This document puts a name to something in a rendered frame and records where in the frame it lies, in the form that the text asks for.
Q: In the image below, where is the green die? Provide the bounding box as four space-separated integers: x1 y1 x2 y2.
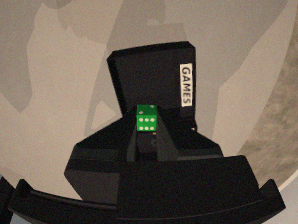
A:
137 104 157 131

